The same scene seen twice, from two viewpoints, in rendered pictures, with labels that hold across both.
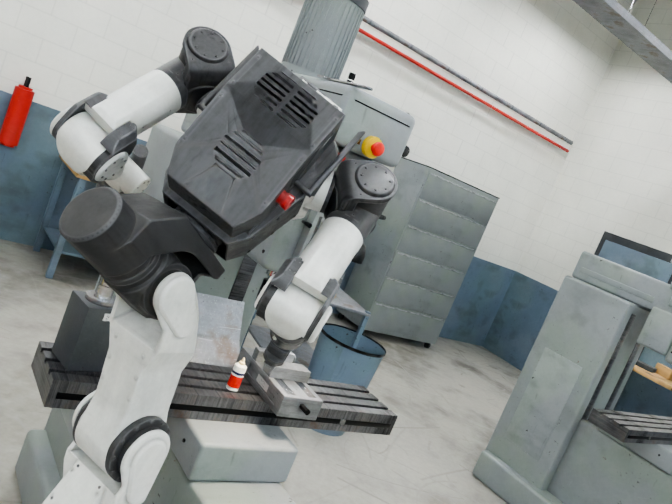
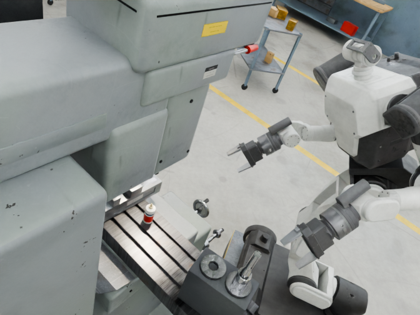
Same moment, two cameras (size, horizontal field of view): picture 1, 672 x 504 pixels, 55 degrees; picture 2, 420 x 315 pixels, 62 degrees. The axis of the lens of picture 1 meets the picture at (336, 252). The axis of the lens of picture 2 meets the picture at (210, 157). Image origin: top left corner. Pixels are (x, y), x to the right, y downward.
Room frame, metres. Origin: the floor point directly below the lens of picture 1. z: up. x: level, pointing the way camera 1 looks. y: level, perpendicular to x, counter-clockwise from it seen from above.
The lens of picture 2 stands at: (2.20, 1.04, 2.10)
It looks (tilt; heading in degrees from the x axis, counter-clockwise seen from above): 39 degrees down; 245
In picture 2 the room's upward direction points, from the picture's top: 20 degrees clockwise
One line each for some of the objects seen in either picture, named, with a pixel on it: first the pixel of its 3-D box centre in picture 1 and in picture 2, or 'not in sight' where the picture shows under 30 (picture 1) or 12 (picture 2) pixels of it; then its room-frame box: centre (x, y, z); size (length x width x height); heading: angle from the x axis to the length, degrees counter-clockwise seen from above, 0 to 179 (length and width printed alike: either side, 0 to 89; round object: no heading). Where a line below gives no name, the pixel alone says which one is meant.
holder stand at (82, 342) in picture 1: (107, 330); (217, 289); (1.75, 0.51, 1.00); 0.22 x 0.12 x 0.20; 137
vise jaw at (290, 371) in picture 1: (286, 370); (125, 180); (2.04, 0.00, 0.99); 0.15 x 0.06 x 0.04; 125
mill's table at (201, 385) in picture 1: (238, 394); (128, 222); (2.02, 0.12, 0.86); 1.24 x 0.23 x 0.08; 127
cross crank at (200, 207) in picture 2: not in sight; (197, 211); (1.60, -0.15, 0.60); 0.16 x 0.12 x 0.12; 37
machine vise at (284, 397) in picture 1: (279, 376); (119, 189); (2.06, 0.02, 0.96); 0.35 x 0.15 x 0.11; 35
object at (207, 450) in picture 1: (215, 420); (132, 242); (2.00, 0.16, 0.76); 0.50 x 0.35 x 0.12; 37
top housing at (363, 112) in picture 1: (333, 115); (179, 4); (2.01, 0.17, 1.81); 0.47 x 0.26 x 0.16; 37
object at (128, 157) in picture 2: not in sight; (107, 133); (2.15, 0.27, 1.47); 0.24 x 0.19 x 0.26; 127
